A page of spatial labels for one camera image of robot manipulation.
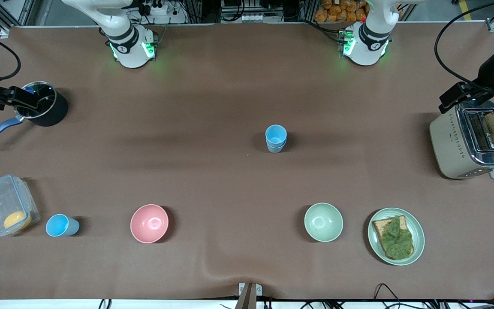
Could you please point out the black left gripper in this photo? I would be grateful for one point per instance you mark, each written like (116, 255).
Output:
(483, 77)

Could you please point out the blue cup with white filling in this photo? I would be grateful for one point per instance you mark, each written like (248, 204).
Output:
(276, 149)

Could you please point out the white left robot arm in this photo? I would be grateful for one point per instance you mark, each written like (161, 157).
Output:
(365, 47)

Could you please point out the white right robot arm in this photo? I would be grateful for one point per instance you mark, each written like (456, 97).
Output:
(129, 47)

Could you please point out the blue pot lid knob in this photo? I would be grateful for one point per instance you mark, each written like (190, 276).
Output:
(29, 90)

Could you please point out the silver beige toaster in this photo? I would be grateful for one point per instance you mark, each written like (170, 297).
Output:
(453, 146)

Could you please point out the yellow round food piece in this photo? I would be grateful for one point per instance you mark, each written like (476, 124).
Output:
(15, 219)

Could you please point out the pale green plate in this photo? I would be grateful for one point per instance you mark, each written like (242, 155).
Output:
(419, 238)

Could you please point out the pile of orange rolls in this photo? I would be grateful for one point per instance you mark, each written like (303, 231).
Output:
(341, 10)

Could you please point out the brown bread slice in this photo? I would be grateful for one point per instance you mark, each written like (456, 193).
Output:
(379, 225)

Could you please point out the green lettuce leaf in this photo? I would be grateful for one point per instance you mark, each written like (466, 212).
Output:
(397, 240)

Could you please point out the white power strip with plugs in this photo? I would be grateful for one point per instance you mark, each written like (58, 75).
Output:
(157, 9)

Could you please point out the pink bowl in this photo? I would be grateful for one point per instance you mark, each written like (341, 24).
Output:
(149, 223)

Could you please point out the pale green bowl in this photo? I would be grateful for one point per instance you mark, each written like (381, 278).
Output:
(323, 222)

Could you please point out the brown table mat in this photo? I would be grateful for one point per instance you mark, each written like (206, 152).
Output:
(247, 86)

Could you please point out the small white power strip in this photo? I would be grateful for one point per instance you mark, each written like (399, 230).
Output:
(253, 17)

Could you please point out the metal bracket on table edge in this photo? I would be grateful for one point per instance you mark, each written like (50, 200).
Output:
(250, 296)

